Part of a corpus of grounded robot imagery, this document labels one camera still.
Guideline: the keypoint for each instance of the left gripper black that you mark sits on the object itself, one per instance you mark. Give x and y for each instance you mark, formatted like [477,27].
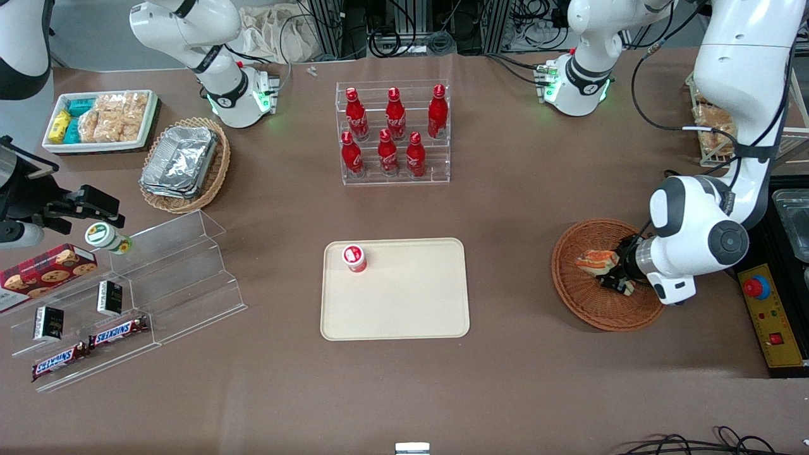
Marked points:
[627,254]

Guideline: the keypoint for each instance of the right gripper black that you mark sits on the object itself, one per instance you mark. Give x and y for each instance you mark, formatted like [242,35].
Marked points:
[24,193]

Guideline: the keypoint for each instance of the triangle sandwich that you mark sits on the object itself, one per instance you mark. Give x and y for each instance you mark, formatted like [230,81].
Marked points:
[594,261]

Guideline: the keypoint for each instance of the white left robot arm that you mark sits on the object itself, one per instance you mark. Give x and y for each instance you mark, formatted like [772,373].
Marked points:
[746,63]

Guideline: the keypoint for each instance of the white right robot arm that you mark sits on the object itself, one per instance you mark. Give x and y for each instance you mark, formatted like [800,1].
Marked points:
[189,25]

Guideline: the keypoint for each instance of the round brown wicker basket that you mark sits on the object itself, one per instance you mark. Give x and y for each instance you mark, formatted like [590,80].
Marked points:
[588,303]

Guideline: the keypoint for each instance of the aluminium foil tray stack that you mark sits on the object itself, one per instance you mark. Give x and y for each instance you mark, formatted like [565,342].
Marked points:
[180,158]

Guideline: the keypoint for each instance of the oval wicker basket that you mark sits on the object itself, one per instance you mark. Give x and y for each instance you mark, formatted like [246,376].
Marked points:
[218,170]

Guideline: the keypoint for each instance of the beige plastic tray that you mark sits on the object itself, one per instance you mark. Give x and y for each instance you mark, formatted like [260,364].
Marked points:
[404,303]

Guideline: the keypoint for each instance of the green capped white bottle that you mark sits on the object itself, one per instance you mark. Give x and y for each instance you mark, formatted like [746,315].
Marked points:
[104,237]

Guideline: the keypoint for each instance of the teal snack packet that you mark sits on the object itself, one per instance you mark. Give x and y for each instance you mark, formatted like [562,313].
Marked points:
[80,107]
[72,131]

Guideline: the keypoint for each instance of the rice cracker bag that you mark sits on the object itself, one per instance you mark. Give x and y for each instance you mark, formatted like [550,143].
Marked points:
[109,103]
[90,126]
[117,128]
[136,106]

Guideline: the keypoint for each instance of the yellow snack packet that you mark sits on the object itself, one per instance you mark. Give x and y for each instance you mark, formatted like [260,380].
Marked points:
[60,126]

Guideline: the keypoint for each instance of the red tartan cookie box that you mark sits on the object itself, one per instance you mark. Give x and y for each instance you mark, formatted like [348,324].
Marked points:
[44,275]

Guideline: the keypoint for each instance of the white snack bin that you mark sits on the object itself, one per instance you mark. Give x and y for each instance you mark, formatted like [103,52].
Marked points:
[150,123]

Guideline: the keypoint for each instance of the small black box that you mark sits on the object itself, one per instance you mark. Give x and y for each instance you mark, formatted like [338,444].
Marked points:
[48,323]
[110,298]

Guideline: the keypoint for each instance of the clear acrylic stepped shelf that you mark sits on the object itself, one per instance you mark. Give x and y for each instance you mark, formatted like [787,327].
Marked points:
[183,284]

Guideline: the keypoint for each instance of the snickers bar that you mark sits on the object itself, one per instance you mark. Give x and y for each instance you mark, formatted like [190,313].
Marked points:
[119,332]
[60,361]

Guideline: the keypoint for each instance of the yellow emergency stop control box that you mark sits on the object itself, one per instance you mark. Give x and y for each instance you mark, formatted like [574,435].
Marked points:
[774,316]

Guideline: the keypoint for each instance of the black side stand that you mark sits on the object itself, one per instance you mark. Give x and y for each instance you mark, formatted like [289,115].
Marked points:
[796,284]

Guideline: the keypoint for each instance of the clear acrylic bottle rack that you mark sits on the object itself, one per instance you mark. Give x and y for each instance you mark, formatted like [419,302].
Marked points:
[436,170]

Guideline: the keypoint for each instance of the red cola bottle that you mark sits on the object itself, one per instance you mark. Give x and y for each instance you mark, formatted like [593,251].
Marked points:
[415,157]
[437,114]
[351,157]
[357,117]
[395,117]
[387,155]

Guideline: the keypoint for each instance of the beige cloth bag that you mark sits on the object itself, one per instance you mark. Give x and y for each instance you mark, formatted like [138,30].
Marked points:
[272,31]

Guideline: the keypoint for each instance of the red white capped cup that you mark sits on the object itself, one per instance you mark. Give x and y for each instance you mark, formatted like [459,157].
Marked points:
[354,258]

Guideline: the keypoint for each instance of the white block at table edge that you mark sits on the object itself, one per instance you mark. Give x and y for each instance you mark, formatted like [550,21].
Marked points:
[412,448]

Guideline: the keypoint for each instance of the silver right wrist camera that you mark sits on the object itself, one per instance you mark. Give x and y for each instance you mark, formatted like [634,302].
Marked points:
[19,235]

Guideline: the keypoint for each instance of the aluminium frame post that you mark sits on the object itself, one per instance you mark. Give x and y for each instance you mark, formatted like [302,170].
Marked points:
[497,25]
[325,28]

